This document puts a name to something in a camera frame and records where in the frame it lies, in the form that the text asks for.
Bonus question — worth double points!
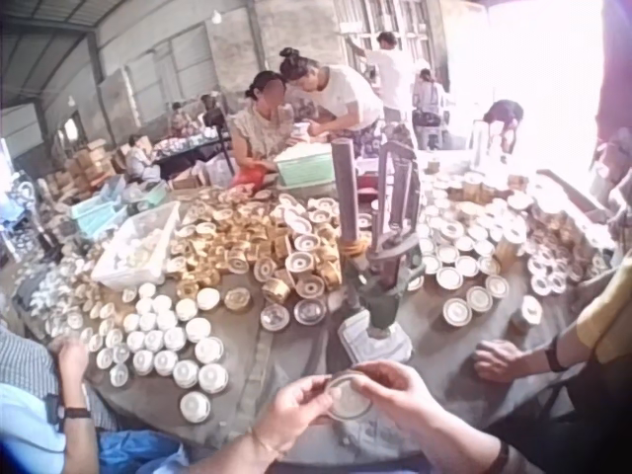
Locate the heap of mixed gold cups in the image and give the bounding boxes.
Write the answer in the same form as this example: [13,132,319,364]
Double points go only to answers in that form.
[508,172,618,300]

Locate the dark work table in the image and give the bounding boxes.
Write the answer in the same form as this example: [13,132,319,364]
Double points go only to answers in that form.
[151,128,235,180]

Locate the clear round plastic lid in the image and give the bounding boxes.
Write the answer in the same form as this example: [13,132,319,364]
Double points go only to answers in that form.
[325,372,377,422]

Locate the dark wrist band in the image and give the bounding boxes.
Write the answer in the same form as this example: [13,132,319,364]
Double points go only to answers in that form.
[492,440,512,473]

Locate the person's left hand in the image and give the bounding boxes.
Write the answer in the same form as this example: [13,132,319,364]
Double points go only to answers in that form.
[253,374,338,454]

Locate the heap of gold foil cups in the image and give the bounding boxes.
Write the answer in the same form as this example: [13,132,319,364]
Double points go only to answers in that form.
[165,186,350,310]

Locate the thin gold bracelet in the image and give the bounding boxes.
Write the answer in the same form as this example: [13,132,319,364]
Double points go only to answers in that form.
[248,427,288,458]

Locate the white plastic tray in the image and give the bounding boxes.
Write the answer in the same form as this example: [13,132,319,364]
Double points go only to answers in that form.
[337,314,414,365]

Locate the small white angular cup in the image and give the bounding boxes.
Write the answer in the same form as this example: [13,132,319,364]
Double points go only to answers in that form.
[510,294,545,333]

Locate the red plastic bag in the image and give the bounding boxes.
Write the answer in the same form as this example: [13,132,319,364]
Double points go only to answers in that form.
[230,164,267,192]

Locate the person's right hand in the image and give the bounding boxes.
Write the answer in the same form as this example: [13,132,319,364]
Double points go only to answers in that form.
[345,359,446,436]

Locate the green and white box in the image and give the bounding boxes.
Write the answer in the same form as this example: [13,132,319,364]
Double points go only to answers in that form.
[273,146,338,190]

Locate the green plastic crate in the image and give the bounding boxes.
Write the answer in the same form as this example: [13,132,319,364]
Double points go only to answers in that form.
[67,195,130,244]
[128,181,170,211]

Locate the cluttered shelf of cups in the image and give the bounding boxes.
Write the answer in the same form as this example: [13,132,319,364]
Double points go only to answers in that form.
[0,167,68,261]

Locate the group of white rimmed cups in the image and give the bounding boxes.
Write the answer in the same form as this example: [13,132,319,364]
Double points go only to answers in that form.
[407,182,537,330]

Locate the stack of brown cartons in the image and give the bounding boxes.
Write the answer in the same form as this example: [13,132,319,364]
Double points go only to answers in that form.
[47,136,130,201]

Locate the group of white capped cups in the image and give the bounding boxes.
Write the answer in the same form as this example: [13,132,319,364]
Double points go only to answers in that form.
[29,276,231,426]

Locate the white plastic crate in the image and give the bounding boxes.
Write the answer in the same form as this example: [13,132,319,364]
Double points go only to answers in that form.
[90,199,182,293]

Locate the blue plastic bag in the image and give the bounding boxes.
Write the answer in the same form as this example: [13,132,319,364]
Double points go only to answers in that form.
[97,428,185,474]

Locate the grey green hand press machine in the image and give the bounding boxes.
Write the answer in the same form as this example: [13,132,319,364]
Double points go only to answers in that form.
[329,137,427,342]

